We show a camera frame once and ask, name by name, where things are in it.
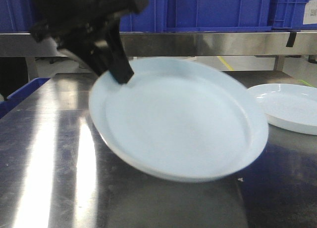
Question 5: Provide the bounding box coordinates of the left steel shelf leg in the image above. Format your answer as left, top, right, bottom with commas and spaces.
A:
25, 57, 39, 81

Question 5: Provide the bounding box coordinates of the blue plastic crate centre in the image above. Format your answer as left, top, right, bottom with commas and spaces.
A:
120, 0, 271, 33

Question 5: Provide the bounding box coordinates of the black tape strip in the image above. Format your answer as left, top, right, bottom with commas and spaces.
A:
286, 31, 297, 47

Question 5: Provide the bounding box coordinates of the black gripper body camera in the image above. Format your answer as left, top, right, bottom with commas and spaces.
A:
30, 0, 149, 55

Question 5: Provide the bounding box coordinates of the stainless steel shelf rail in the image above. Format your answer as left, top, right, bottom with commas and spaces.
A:
0, 31, 317, 57

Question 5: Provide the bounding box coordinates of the right steel shelf leg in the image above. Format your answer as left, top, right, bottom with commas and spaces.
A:
273, 55, 285, 72

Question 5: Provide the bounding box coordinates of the light blue plate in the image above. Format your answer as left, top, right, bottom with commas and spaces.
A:
89, 58, 268, 182
248, 83, 317, 136

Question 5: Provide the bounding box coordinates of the blue plastic crate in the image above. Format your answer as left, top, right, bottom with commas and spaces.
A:
0, 0, 33, 33
268, 0, 317, 30
120, 0, 271, 33

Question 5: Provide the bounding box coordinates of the blue plastic crate left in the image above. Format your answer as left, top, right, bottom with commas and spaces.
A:
0, 0, 33, 33

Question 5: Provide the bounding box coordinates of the steel shelf leg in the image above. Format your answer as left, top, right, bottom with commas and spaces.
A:
273, 55, 285, 72
25, 57, 39, 81

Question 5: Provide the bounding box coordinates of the blue bin beside table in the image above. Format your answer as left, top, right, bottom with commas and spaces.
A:
0, 78, 50, 118

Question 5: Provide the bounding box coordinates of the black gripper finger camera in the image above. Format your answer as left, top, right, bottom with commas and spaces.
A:
59, 41, 108, 76
105, 22, 134, 84

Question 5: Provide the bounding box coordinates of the blue plastic crate right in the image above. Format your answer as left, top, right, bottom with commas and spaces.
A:
268, 0, 317, 30

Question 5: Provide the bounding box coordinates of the white paper label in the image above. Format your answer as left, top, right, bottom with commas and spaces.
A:
303, 0, 317, 25

